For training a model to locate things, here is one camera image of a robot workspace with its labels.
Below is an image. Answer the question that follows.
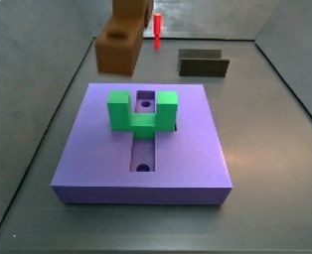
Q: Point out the purple board base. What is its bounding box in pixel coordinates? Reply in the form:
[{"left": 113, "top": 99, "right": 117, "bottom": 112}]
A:
[{"left": 52, "top": 83, "right": 232, "bottom": 204}]

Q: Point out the red hexagonal peg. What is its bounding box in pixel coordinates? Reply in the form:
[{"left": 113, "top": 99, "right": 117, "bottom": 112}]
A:
[{"left": 152, "top": 13, "right": 163, "bottom": 50}]

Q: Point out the black angle bracket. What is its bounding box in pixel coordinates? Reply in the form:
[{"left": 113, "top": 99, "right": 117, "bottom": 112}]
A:
[{"left": 177, "top": 49, "right": 230, "bottom": 77}]

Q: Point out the green U-shaped block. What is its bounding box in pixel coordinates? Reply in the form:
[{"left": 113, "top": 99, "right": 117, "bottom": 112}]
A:
[{"left": 107, "top": 90, "right": 179, "bottom": 139}]

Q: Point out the brown T-shaped block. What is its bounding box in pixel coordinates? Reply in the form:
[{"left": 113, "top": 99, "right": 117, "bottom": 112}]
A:
[{"left": 94, "top": 0, "right": 153, "bottom": 76}]

